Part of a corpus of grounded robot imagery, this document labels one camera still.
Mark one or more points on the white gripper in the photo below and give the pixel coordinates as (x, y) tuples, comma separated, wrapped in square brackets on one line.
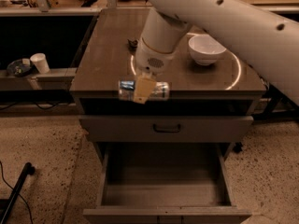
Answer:
[(149, 60)]

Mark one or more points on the crushed redbull can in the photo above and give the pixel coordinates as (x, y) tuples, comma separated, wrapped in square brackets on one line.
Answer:
[(127, 88)]

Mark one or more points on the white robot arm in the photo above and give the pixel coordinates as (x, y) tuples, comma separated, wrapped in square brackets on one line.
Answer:
[(268, 42)]

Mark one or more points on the grey drawer cabinet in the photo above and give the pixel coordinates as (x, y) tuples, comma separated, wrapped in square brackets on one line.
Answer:
[(226, 88)]

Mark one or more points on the open bottom drawer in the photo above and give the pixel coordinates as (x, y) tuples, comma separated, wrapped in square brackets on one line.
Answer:
[(164, 184)]

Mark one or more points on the dark snack bar wrapper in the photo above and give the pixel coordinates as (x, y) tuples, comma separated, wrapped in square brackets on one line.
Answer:
[(132, 44)]

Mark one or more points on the white bowl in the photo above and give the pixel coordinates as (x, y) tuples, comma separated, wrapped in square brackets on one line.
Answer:
[(205, 50)]

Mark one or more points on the white paper cup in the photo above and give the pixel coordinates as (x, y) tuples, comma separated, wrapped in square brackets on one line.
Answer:
[(40, 62)]

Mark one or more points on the dark round dish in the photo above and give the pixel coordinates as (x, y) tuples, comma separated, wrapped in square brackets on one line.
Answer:
[(20, 68)]

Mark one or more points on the black pole on floor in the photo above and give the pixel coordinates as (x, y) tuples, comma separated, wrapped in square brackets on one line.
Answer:
[(6, 205)]

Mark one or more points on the closed drawer with handle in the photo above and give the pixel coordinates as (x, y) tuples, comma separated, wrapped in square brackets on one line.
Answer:
[(166, 129)]

